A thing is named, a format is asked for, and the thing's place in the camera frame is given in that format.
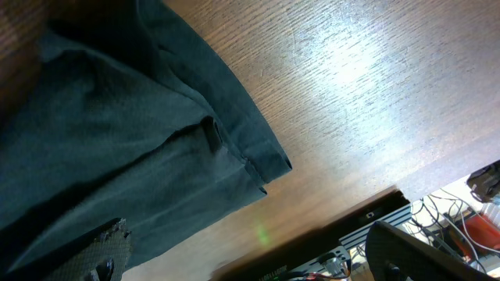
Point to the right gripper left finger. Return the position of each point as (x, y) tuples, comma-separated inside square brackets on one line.
[(103, 258)]

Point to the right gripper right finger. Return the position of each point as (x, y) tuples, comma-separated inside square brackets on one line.
[(395, 255)]

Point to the dark green t-shirt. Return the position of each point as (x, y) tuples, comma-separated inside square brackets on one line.
[(119, 110)]

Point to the red box under table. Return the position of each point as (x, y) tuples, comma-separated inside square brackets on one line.
[(480, 234)]

